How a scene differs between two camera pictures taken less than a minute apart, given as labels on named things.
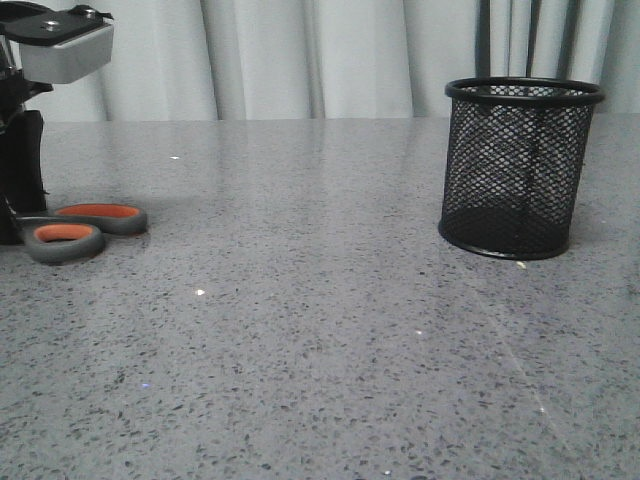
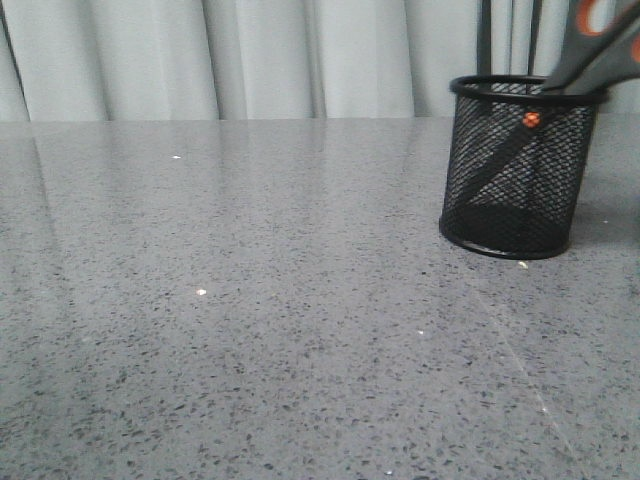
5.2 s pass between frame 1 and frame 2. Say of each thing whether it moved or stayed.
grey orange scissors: moved
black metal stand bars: stayed
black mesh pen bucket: stayed
